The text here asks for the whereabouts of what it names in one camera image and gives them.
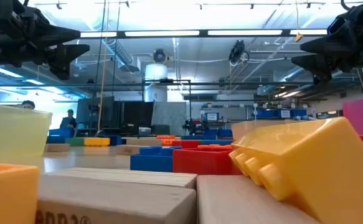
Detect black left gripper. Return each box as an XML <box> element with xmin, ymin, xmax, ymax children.
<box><xmin>0</xmin><ymin>0</ymin><xmax>91</xmax><ymax>80</ymax></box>

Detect green long brick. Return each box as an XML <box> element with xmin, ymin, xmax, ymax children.
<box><xmin>65</xmin><ymin>138</ymin><xmax>86</xmax><ymax>147</ymax></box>

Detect yellow-orange long brick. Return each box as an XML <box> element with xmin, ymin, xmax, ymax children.
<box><xmin>83</xmin><ymin>138</ymin><xmax>111</xmax><ymax>147</ymax></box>

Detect light orange small brick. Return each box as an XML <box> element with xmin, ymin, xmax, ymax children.
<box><xmin>0</xmin><ymin>162</ymin><xmax>40</xmax><ymax>224</ymax></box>

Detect blue storage bins shelf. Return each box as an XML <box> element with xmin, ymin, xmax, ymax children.
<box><xmin>255</xmin><ymin>108</ymin><xmax>308</xmax><ymax>119</ymax></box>

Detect black ceiling-hung device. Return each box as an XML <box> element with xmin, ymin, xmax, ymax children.
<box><xmin>229</xmin><ymin>39</ymin><xmax>250</xmax><ymax>65</ymax></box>
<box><xmin>152</xmin><ymin>49</ymin><xmax>168</xmax><ymax>65</ymax></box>

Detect white cylindrical tank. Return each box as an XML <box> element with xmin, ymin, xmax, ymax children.
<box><xmin>144</xmin><ymin>63</ymin><xmax>169</xmax><ymax>103</ymax></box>

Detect black monitor panels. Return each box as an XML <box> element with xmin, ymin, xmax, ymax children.
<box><xmin>76</xmin><ymin>96</ymin><xmax>155</xmax><ymax>137</ymax></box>

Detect yellow translucent bin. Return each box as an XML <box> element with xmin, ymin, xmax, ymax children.
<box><xmin>0</xmin><ymin>102</ymin><xmax>54</xmax><ymax>166</ymax></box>

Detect black beam with light strips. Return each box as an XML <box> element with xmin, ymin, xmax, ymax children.
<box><xmin>80</xmin><ymin>29</ymin><xmax>328</xmax><ymax>39</ymax></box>

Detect yellow long brick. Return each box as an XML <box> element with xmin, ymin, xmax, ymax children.
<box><xmin>229</xmin><ymin>116</ymin><xmax>363</xmax><ymax>224</ymax></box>

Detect orange translucent bin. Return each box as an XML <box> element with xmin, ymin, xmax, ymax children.
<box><xmin>230</xmin><ymin>119</ymin><xmax>325</xmax><ymax>141</ymax></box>

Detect grey panel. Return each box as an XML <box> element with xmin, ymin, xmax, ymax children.
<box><xmin>152</xmin><ymin>101</ymin><xmax>188</xmax><ymax>136</ymax></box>

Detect orange long brick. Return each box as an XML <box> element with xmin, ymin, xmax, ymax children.
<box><xmin>196</xmin><ymin>144</ymin><xmax>234</xmax><ymax>152</ymax></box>
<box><xmin>156</xmin><ymin>134</ymin><xmax>182</xmax><ymax>147</ymax></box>

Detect blue long brick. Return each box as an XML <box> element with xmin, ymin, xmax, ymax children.
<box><xmin>181</xmin><ymin>134</ymin><xmax>217</xmax><ymax>141</ymax></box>

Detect wooden block with Jenga print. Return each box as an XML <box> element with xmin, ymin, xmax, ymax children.
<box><xmin>35</xmin><ymin>174</ymin><xmax>197</xmax><ymax>224</ymax></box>

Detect dark red small brick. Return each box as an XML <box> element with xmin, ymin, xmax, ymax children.
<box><xmin>172</xmin><ymin>146</ymin><xmax>243</xmax><ymax>175</ymax></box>

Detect yellow hanging hook cord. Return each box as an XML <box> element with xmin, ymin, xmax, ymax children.
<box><xmin>295</xmin><ymin>0</ymin><xmax>304</xmax><ymax>43</ymax></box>

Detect silver spiral duct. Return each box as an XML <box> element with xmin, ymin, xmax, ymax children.
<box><xmin>280</xmin><ymin>67</ymin><xmax>309</xmax><ymax>82</ymax></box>
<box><xmin>101</xmin><ymin>39</ymin><xmax>141</xmax><ymax>73</ymax></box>

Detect yellow hanging cable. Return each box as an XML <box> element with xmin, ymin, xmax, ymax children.
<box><xmin>97</xmin><ymin>37</ymin><xmax>108</xmax><ymax>131</ymax></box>

